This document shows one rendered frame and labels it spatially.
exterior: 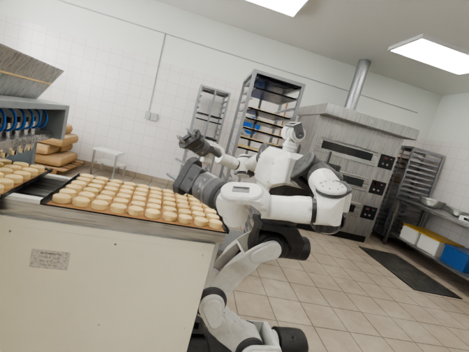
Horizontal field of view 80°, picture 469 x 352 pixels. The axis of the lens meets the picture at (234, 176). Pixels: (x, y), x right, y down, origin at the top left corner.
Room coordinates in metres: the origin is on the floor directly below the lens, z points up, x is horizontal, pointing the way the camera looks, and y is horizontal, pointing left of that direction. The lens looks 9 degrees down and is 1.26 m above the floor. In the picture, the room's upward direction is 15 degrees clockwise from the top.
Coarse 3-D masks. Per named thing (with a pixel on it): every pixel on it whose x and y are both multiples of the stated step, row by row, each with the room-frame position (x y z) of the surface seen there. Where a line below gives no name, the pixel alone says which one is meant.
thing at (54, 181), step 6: (48, 174) 1.09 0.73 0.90; (36, 180) 1.06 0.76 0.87; (42, 180) 1.07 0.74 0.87; (48, 180) 1.07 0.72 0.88; (54, 180) 1.08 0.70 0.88; (60, 180) 1.09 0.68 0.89; (66, 180) 1.09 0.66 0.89; (36, 186) 1.06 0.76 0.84; (42, 186) 1.07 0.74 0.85; (48, 186) 1.08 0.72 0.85; (54, 186) 1.08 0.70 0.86
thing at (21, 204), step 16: (0, 208) 0.79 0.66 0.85; (16, 208) 0.80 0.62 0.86; (32, 208) 0.81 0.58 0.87; (48, 208) 0.83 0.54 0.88; (96, 224) 0.87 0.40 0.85; (112, 224) 0.88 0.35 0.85; (128, 224) 0.90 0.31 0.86; (144, 224) 0.91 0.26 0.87; (160, 224) 0.93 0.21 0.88; (208, 240) 0.98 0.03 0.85
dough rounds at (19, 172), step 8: (0, 160) 1.03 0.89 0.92; (8, 160) 1.06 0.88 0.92; (0, 168) 0.94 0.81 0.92; (8, 168) 0.96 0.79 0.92; (16, 168) 0.99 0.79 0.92; (24, 168) 1.01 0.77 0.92; (32, 168) 1.04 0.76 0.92; (40, 168) 1.07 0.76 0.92; (0, 176) 0.88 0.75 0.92; (8, 176) 0.89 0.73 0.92; (16, 176) 0.91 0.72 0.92; (24, 176) 0.95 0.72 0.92; (32, 176) 1.01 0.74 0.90; (0, 184) 0.80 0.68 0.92; (8, 184) 0.84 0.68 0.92; (16, 184) 0.89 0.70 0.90; (0, 192) 0.78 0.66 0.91
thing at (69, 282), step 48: (48, 192) 1.05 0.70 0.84; (0, 240) 0.79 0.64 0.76; (48, 240) 0.82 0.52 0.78; (96, 240) 0.86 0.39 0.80; (144, 240) 0.91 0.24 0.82; (192, 240) 0.96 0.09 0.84; (0, 288) 0.79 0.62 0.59; (48, 288) 0.83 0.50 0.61; (96, 288) 0.87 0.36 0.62; (144, 288) 0.92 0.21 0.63; (192, 288) 0.97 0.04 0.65; (0, 336) 0.79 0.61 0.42; (48, 336) 0.84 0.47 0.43; (96, 336) 0.88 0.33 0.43; (144, 336) 0.93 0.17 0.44
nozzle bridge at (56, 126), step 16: (0, 96) 0.81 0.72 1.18; (16, 96) 0.98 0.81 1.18; (0, 112) 0.89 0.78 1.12; (16, 112) 0.99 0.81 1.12; (48, 112) 1.22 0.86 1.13; (64, 112) 1.24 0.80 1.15; (48, 128) 1.22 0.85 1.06; (64, 128) 1.26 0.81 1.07; (0, 144) 0.82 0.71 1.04; (16, 144) 0.91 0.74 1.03; (16, 160) 1.20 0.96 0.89; (32, 160) 1.23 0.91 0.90
